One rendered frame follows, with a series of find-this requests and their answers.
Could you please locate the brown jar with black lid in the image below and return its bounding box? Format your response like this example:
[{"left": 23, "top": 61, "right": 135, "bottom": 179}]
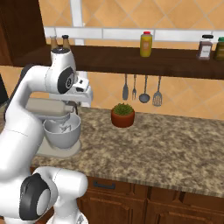
[{"left": 196, "top": 34, "right": 214, "bottom": 61}]

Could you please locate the grey hanging ladle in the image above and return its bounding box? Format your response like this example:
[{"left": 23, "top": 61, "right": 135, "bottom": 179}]
[{"left": 138, "top": 74, "right": 151, "bottom": 104}]

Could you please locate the yellow bottle with red cap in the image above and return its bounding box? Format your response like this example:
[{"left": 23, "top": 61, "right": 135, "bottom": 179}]
[{"left": 139, "top": 31, "right": 154, "bottom": 59}]

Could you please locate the dark wooden wall shelf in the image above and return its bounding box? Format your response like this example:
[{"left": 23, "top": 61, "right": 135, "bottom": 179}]
[{"left": 12, "top": 43, "right": 224, "bottom": 81}]

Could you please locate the brown wooden drawer front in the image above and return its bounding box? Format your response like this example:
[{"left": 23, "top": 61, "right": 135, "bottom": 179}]
[
  {"left": 148, "top": 185, "right": 224, "bottom": 213},
  {"left": 87, "top": 175, "right": 151, "bottom": 203}
]

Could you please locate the grey hanging slotted spatula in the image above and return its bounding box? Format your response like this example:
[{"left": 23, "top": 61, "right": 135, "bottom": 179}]
[{"left": 151, "top": 75, "right": 164, "bottom": 108}]

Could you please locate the grey stand mixer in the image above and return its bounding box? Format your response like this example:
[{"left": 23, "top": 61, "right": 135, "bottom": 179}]
[{"left": 25, "top": 97, "right": 83, "bottom": 159}]

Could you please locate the grey hanging fork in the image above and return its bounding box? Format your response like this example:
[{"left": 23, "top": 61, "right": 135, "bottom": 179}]
[{"left": 131, "top": 73, "right": 138, "bottom": 102}]

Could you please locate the dark wooden wall cupboard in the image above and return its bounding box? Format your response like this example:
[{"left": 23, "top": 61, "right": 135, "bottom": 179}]
[{"left": 0, "top": 0, "right": 48, "bottom": 67}]

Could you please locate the black appliance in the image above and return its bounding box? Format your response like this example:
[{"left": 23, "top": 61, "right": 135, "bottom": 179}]
[{"left": 0, "top": 73, "right": 10, "bottom": 108}]

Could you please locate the brown bottle with dark cap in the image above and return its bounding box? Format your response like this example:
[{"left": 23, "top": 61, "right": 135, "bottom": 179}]
[
  {"left": 60, "top": 34, "right": 72, "bottom": 50},
  {"left": 49, "top": 35, "right": 60, "bottom": 51}
]

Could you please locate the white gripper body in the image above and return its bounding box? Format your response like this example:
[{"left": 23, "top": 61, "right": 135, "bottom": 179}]
[{"left": 48, "top": 87, "right": 95, "bottom": 105}]

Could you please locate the green plant in red pot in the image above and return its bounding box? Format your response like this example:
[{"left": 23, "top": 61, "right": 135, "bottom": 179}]
[{"left": 110, "top": 102, "right": 137, "bottom": 129}]

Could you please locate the grey hanging spoon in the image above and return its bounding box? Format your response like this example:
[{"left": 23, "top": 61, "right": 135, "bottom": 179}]
[{"left": 122, "top": 73, "right": 130, "bottom": 102}]

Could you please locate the dark drawer handle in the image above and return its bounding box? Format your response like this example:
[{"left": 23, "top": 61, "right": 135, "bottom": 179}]
[{"left": 93, "top": 180, "right": 116, "bottom": 191}]

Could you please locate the brown wooden cupboard door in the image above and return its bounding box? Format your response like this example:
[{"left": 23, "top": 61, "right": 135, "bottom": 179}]
[
  {"left": 144, "top": 199, "right": 224, "bottom": 224},
  {"left": 76, "top": 189, "right": 148, "bottom": 224}
]

